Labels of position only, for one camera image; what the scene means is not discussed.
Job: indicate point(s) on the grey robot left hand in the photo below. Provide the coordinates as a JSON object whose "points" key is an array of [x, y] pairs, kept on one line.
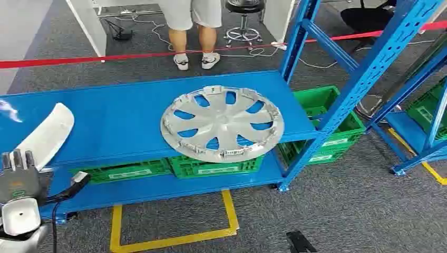
{"points": [[21, 181]]}

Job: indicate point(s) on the white curved plastic panel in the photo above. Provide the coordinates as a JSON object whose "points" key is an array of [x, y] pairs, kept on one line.
{"points": [[49, 134]]}

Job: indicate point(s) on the green plastic crate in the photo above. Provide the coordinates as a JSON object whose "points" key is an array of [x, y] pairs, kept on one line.
{"points": [[424, 113], [344, 132], [213, 168], [122, 171]]}

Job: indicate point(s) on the blue metal shelf rack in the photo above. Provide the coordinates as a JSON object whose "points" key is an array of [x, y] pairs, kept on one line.
{"points": [[408, 129], [115, 115]]}

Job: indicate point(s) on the red barrier tape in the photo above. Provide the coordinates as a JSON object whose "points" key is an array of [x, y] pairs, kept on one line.
{"points": [[87, 58]]}

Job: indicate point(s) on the white desk leg panel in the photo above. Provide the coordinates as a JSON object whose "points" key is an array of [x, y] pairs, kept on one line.
{"points": [[89, 24]]}

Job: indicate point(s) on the black floor device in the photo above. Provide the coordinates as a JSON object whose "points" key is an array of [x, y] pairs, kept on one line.
{"points": [[122, 34]]}

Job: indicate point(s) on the silver wheel hubcap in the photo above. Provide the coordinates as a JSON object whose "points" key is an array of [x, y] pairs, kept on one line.
{"points": [[222, 124]]}

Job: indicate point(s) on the person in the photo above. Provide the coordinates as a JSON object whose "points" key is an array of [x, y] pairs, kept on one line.
{"points": [[190, 33]]}

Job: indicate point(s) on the black round stool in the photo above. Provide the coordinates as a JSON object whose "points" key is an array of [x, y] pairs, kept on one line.
{"points": [[243, 21]]}

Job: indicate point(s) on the black robot foot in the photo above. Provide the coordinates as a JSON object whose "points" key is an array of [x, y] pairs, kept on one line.
{"points": [[300, 242]]}

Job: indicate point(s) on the white power strip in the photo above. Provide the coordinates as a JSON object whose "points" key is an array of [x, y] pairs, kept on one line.
{"points": [[278, 45]]}

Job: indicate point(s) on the black office chair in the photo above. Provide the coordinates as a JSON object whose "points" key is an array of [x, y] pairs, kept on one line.
{"points": [[366, 15]]}

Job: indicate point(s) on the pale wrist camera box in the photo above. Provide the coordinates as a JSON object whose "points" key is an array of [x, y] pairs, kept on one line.
{"points": [[80, 177]]}

